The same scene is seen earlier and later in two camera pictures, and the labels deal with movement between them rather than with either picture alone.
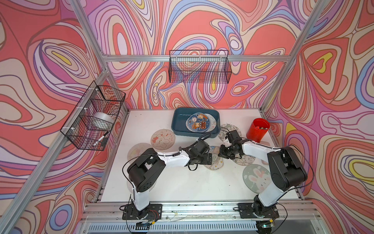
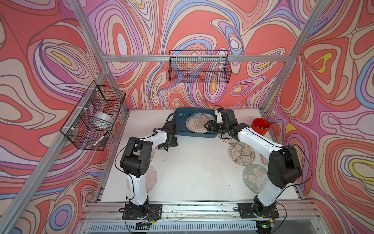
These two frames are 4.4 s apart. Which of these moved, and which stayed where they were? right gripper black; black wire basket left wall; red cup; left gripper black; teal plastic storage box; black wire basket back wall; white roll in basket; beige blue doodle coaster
Moved: beige blue doodle coaster; left gripper black; right gripper black
Stayed: teal plastic storage box; black wire basket left wall; white roll in basket; red cup; black wire basket back wall
